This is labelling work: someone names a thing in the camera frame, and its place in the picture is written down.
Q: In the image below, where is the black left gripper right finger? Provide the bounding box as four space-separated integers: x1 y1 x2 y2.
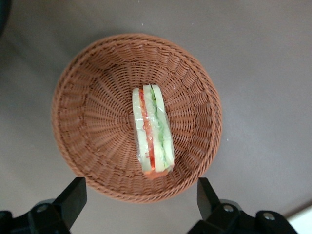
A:
191 177 242 234

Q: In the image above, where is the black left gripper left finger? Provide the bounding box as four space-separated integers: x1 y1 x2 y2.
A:
28 177 87 234

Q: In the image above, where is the plastic-wrapped triangle sandwich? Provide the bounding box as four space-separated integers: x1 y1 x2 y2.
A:
132 84 175 180

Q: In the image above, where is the empty round brown wicker basket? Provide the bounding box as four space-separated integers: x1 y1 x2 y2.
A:
51 33 223 203

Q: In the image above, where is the cream rectangular serving tray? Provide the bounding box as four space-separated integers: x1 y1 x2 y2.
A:
284 199 312 234

